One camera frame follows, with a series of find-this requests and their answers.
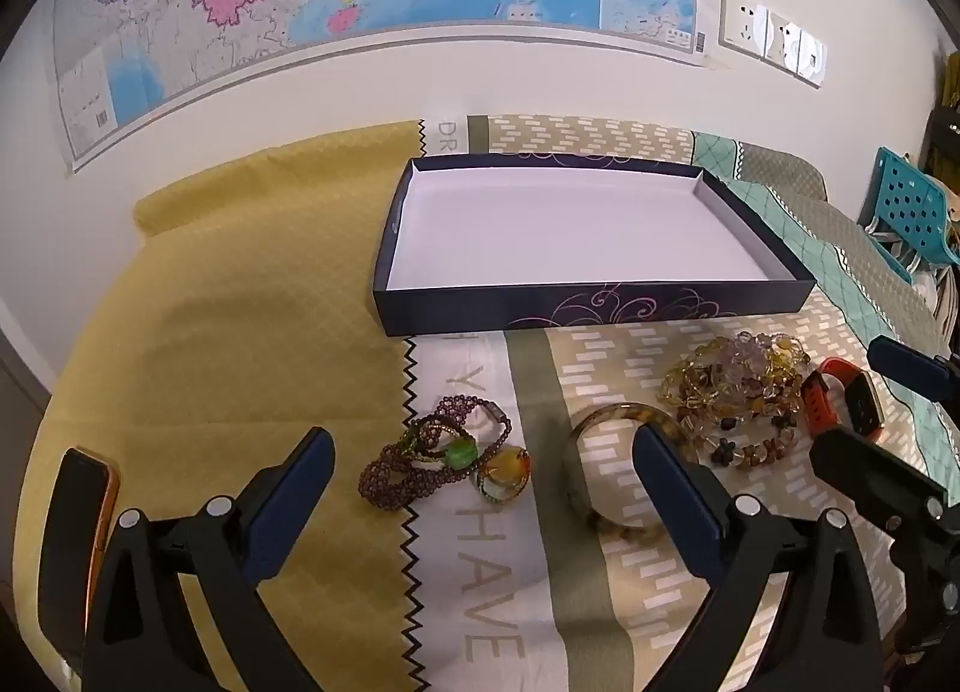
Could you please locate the small green gold bead bracelet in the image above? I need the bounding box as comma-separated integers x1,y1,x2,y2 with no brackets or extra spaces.
405,416,462,468

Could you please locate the amber stone ring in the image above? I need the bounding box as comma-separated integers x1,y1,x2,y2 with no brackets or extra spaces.
472,446,533,503

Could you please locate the tortoiseshell bangle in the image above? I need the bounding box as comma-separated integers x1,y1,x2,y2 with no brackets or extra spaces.
564,402,691,532

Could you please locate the white wall socket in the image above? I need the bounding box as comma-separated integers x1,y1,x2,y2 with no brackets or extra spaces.
718,0,770,55
763,9,803,72
796,28,827,89

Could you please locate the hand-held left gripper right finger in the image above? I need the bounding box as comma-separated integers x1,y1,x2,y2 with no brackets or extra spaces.
632,424,884,692

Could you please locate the yellow quilted blanket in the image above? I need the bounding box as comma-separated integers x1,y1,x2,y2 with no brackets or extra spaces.
13,122,432,692

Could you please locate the multicolour stone chip bracelet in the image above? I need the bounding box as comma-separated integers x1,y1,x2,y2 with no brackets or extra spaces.
694,414,800,473

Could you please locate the purple beaded bracelet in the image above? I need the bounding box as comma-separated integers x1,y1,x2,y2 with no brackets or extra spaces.
358,396,513,511

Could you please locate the teal plastic chair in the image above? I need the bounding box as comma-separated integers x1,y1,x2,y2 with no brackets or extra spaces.
857,146,960,288

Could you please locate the patterned bed sheet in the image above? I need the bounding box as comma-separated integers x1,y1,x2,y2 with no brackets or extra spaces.
401,113,960,692

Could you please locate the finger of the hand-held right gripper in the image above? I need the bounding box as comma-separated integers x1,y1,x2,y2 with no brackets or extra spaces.
868,335,960,400
808,426,950,535

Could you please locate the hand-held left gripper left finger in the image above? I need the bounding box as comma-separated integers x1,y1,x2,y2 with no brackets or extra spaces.
82,427,336,692

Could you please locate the dark blue cardboard box tray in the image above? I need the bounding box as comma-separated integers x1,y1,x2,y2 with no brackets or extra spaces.
373,153,817,337

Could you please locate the orange smartwatch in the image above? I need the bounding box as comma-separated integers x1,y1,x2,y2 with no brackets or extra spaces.
799,357,886,449

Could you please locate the yellow crystal bracelet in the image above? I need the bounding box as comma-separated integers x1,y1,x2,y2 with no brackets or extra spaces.
660,332,811,430

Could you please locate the phone with orange case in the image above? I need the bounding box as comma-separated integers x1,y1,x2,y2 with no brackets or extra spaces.
37,447,121,663

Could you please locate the black handbag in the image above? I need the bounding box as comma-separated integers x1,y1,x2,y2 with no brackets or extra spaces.
924,107,960,175

